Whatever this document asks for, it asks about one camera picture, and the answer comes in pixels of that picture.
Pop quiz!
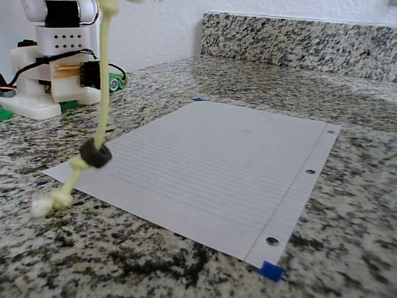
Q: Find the black motor controller board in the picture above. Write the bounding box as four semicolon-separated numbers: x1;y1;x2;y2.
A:
79;61;102;89

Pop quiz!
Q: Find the lined paper sheet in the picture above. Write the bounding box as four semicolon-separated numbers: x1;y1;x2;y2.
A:
43;101;342;268

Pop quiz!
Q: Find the light wooden block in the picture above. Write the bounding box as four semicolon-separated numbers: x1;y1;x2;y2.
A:
54;63;83;81

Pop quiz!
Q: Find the green clamp with metal ring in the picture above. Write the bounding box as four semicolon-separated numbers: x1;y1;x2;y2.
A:
107;73;127;93

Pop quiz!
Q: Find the yellow knotted rope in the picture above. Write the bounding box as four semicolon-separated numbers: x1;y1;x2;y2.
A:
30;0;120;220

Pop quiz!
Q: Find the black motor cable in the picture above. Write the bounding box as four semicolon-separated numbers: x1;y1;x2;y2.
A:
6;48;94;87

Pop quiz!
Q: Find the black hex nut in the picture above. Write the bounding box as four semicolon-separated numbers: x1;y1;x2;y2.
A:
79;138;113;169

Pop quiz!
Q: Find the black board cable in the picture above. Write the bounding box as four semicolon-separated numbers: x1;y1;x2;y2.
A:
107;61;128;85

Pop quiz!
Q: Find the speckled granite backsplash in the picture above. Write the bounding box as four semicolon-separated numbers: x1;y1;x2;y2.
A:
200;11;397;83

